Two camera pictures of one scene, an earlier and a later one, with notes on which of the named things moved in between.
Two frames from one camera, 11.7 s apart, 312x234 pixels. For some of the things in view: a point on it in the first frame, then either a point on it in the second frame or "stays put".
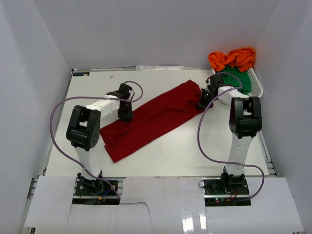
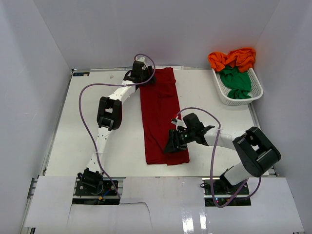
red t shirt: x=150 y=119 to x=160 y=113
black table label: x=80 y=73 stays put
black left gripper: x=128 y=115 to x=150 y=72
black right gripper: x=202 y=104 to x=176 y=146
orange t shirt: x=242 y=58 stays put
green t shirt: x=230 y=80 stays put
